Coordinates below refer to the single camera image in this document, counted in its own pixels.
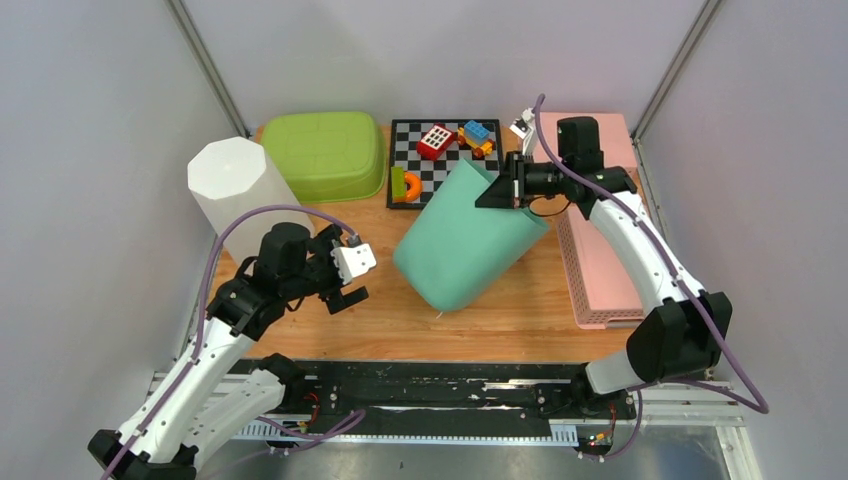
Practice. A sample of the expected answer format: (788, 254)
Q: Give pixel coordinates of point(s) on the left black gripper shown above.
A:
(321, 247)

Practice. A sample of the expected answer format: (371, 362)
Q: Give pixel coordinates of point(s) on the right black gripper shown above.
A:
(509, 192)

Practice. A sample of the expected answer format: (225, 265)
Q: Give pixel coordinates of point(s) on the green bin with white liner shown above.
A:
(454, 251)

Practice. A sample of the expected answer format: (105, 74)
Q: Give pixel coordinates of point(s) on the pink perforated plastic basket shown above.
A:
(601, 292)

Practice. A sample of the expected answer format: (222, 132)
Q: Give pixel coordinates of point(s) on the large green plastic container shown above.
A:
(327, 157)

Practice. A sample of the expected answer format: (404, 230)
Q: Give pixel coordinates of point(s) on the white plastic bin liner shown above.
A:
(233, 176)

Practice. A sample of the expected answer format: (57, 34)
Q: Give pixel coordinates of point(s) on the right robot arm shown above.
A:
(683, 323)

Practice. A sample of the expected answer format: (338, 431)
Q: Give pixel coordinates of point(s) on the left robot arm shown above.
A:
(177, 430)

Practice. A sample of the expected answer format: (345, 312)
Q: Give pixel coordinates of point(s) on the blue yellow toy car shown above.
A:
(477, 138)

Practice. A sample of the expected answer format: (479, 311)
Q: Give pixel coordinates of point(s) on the black grey checkerboard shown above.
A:
(405, 134)

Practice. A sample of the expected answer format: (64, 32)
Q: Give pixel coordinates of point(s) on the red window toy brick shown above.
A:
(435, 142)

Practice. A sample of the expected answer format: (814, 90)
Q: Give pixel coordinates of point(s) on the orange arch toy block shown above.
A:
(414, 187)

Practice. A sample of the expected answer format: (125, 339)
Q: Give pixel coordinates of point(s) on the green flat toy brick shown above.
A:
(398, 186)

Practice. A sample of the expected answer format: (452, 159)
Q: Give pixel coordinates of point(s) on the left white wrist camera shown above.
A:
(353, 262)

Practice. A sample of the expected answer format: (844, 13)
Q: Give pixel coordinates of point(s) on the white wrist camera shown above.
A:
(353, 262)
(524, 127)

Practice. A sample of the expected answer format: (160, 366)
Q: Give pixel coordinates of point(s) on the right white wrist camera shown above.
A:
(524, 127)

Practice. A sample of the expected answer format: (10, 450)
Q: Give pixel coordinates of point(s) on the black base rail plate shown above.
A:
(500, 400)

